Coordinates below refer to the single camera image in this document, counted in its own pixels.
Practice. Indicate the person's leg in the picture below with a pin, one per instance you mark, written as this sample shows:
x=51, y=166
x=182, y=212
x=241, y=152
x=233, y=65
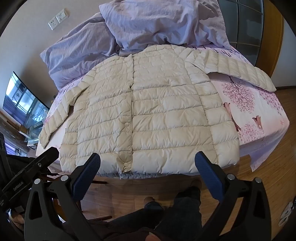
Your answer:
x=138, y=220
x=185, y=208

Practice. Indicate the lilac duvet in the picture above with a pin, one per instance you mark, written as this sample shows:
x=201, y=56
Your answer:
x=143, y=23

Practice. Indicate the flat screen television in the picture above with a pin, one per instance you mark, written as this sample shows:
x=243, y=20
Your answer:
x=23, y=102

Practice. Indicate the person's right leg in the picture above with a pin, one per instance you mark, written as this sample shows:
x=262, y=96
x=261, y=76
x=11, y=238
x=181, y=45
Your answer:
x=185, y=208

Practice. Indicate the cream puffer jacket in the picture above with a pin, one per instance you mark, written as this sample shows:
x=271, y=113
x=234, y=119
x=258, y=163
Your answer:
x=161, y=115

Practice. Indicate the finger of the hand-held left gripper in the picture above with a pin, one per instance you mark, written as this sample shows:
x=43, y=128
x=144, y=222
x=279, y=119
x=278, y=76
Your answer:
x=34, y=169

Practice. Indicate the wooden door frame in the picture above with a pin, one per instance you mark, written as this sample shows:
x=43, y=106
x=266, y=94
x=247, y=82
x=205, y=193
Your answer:
x=276, y=46

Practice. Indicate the white patterned slipper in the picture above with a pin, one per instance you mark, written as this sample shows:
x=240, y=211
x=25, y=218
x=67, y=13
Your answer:
x=285, y=214

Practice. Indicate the glass door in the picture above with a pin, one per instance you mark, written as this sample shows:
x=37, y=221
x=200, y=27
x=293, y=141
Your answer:
x=247, y=27

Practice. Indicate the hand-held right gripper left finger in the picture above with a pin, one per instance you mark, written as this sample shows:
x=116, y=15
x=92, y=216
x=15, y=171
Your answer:
x=86, y=176

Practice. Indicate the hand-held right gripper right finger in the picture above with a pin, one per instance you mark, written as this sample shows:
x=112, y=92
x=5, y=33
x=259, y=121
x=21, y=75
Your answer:
x=208, y=173

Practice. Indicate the bed with floral sheet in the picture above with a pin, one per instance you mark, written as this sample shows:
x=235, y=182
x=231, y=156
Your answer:
x=249, y=111

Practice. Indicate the person's left leg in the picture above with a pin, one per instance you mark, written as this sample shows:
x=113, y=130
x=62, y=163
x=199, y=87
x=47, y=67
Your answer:
x=138, y=220

